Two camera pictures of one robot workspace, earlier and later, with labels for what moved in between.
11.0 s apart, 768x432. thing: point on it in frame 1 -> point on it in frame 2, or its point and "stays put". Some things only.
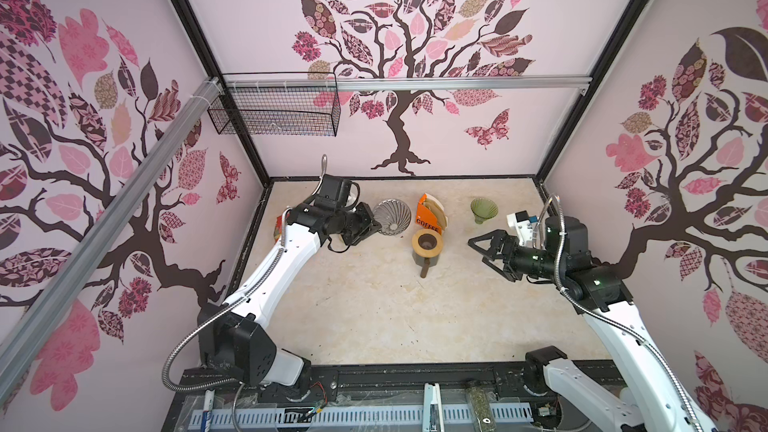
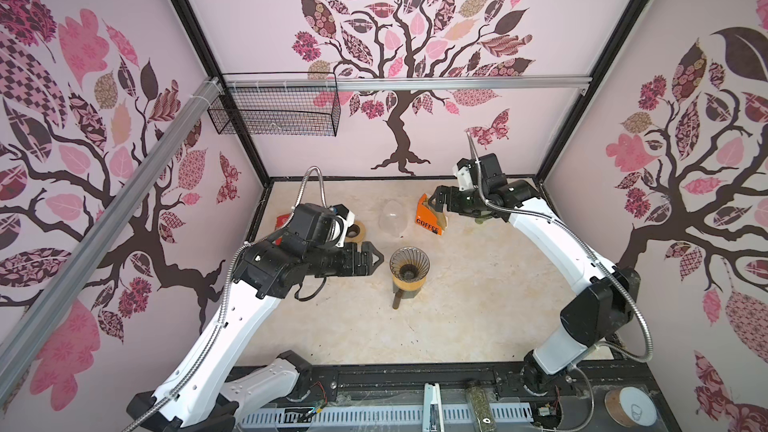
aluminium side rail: [26, 340] stays put
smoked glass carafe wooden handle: [425, 262] -> [398, 298]
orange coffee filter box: [425, 217] stays put
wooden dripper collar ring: [423, 252] -> [409, 286]
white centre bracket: [432, 395] stays put
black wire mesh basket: [277, 104] stays put
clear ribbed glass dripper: [394, 216] -> [409, 264]
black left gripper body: [349, 220] -> [330, 260]
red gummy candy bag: [277, 228] stays put
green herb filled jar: [481, 408] stays put
